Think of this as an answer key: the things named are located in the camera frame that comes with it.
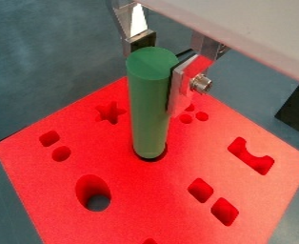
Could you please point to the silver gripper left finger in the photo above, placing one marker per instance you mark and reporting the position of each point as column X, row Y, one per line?
column 130, row 17

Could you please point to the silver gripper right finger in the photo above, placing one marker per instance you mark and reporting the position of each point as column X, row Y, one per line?
column 190, row 78

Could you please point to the green cylinder peg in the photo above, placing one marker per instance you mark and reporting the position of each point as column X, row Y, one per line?
column 148, row 74

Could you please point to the red shape sorter board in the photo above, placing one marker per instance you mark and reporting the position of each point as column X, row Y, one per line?
column 216, row 191

